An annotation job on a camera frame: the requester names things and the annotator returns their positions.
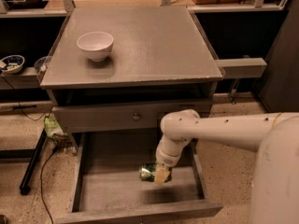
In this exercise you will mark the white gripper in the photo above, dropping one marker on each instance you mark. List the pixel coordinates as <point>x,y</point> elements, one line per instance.
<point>163,160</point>

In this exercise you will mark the green soda can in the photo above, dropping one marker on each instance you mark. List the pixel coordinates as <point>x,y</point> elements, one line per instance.
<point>147,172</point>

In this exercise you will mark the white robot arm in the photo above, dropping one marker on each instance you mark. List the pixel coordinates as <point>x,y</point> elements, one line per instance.
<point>274,137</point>

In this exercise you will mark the open grey middle drawer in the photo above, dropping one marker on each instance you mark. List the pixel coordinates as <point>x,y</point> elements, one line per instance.
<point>108,188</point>

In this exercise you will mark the closed grey top drawer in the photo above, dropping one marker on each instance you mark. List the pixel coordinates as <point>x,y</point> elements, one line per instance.
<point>119,116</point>

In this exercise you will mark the grey wooden drawer cabinet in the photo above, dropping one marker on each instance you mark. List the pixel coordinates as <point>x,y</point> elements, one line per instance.
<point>158,54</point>

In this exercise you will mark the green snack bag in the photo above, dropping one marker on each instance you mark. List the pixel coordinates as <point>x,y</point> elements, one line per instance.
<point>53,129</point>

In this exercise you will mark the grey side shelf beam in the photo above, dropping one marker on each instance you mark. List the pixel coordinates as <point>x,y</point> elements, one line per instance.
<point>242,68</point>

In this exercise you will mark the black metal floor bar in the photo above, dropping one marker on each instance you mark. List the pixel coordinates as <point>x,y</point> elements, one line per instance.
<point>24,186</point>

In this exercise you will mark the white ceramic bowl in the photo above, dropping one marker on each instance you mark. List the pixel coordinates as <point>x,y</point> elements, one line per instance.
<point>96,46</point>

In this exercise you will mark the small clear glass bowl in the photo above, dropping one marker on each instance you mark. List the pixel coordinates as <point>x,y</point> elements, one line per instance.
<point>42,64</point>

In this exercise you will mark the blue patterned bowl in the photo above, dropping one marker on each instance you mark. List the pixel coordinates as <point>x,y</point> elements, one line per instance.
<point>12,64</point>

